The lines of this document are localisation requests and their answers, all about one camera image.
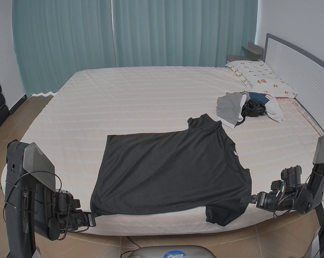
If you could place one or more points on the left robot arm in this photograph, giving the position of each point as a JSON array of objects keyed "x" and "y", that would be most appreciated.
[{"x": 16, "y": 211}]

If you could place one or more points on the white garment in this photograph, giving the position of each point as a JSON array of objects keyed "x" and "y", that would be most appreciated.
[{"x": 274, "y": 111}]

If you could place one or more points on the black garment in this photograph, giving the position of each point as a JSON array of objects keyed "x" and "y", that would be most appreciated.
[{"x": 254, "y": 108}]

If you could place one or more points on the black T-shirt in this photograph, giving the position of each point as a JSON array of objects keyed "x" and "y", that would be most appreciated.
[{"x": 164, "y": 171}]

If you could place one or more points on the blue-green curtain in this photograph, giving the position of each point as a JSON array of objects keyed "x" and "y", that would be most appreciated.
[
  {"x": 186, "y": 23},
  {"x": 65, "y": 36}
]

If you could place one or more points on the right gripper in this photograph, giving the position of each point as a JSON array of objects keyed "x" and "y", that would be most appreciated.
[{"x": 268, "y": 201}]

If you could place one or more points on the white printed pillow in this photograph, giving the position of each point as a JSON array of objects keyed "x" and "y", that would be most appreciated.
[{"x": 261, "y": 78}]

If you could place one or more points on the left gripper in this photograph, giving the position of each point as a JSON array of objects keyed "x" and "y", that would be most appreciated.
[{"x": 84, "y": 220}]

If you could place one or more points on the dark blue garment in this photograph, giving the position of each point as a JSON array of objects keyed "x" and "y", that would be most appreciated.
[{"x": 258, "y": 97}]

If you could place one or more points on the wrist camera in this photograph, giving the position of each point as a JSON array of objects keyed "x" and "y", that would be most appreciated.
[
  {"x": 75, "y": 204},
  {"x": 276, "y": 185}
]

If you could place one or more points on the grey bedside table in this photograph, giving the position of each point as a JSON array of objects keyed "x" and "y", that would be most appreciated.
[{"x": 254, "y": 48}]

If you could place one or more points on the bed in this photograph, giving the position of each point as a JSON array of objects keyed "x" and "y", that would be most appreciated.
[{"x": 151, "y": 98}]

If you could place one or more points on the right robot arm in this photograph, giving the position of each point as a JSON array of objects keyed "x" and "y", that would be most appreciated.
[{"x": 319, "y": 181}]

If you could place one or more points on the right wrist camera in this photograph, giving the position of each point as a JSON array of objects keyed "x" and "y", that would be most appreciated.
[{"x": 276, "y": 185}]

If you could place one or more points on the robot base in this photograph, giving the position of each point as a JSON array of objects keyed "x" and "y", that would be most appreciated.
[{"x": 151, "y": 252}]

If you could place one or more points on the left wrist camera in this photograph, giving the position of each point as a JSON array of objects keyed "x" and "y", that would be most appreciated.
[{"x": 75, "y": 204}]

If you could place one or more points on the grey white-trimmed garment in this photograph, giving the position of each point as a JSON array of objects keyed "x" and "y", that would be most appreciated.
[{"x": 227, "y": 109}]

